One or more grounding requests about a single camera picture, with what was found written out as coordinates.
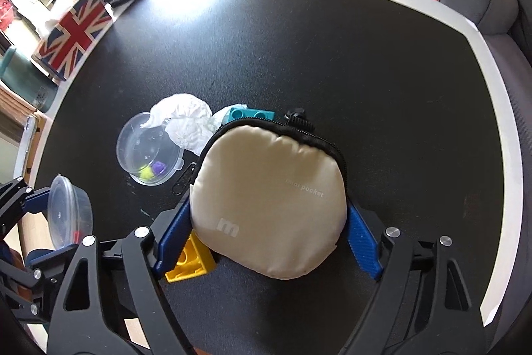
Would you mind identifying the beige zip pouch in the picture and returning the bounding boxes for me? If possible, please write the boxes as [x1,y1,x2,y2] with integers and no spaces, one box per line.
[181,111,347,280]

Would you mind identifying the clear plastic container with purple toy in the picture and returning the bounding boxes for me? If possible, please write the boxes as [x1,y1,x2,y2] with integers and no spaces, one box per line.
[116,112,184,187]

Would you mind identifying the clear plastic container with red toy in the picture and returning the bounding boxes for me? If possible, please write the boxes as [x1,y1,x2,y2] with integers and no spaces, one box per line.
[47,175,93,250]

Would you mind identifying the grey sofa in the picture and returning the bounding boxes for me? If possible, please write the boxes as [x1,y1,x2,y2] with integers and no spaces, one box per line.
[440,0,531,341]

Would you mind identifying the teal toy brick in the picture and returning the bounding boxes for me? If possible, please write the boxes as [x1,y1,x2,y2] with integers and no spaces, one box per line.
[216,103,275,124]

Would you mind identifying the yellow toy brick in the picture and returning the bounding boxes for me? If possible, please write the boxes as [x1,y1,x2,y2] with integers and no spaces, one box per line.
[165,231,216,283]

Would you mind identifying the union jack box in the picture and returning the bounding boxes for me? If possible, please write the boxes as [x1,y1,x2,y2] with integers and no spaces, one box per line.
[32,0,112,81]

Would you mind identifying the white tissue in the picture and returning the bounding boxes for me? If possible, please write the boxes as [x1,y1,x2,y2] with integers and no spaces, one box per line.
[141,94,232,156]

